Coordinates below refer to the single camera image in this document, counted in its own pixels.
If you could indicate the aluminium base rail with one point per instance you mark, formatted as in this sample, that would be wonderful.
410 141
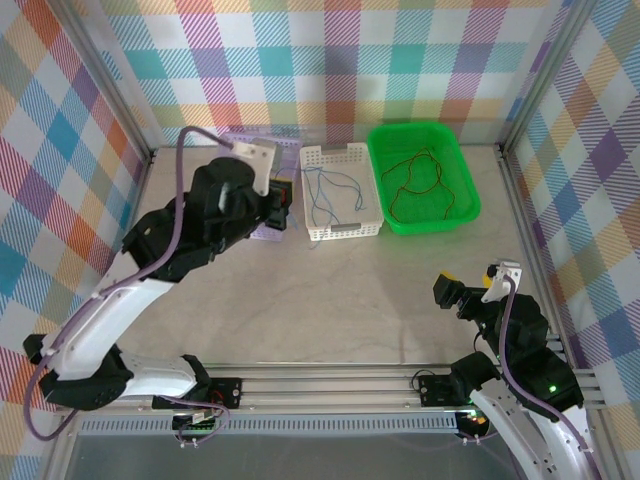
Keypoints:
325 390

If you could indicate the lavender perforated plastic basket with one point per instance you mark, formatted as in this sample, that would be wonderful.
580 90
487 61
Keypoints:
290 160

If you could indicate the green plastic mesh basket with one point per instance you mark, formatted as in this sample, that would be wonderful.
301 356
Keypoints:
450 150

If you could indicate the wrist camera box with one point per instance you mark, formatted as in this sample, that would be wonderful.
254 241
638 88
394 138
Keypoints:
255 152
507 272

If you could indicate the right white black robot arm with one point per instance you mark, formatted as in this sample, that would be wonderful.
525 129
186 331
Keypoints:
510 425

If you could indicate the orange power connector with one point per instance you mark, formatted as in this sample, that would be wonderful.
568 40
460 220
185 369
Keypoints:
475 422

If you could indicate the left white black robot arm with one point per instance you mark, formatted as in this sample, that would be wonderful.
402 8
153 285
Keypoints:
110 310

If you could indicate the green terminal circuit board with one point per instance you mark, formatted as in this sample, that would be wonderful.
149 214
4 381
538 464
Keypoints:
197 426

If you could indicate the white perforated plastic basket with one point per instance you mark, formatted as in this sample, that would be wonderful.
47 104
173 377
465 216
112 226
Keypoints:
345 200

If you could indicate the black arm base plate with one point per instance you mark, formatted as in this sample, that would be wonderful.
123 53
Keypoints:
434 389
227 392

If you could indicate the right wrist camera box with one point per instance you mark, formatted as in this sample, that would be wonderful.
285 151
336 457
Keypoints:
507 272

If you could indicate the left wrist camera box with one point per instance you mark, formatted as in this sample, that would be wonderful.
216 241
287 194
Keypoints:
255 152

